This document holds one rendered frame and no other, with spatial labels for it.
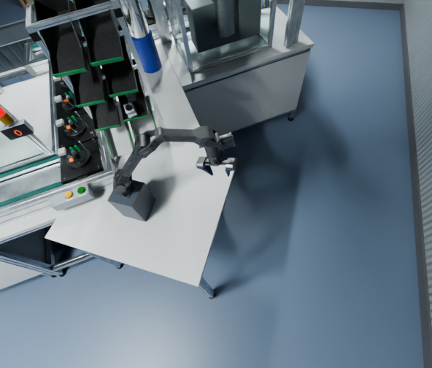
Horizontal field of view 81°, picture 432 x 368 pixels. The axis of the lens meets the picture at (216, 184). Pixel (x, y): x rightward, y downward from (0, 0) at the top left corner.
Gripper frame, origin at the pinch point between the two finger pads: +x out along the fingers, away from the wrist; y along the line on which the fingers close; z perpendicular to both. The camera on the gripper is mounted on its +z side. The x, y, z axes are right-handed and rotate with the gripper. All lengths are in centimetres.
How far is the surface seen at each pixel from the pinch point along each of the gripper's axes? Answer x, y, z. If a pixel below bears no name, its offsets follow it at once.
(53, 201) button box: 2, 89, -27
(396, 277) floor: 134, -103, 23
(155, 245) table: 26, 32, -31
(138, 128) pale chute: -9, 53, 21
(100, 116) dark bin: -25, 62, 10
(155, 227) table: 23.5, 35.6, -22.2
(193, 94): 12, 52, 90
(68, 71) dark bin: -53, 50, 0
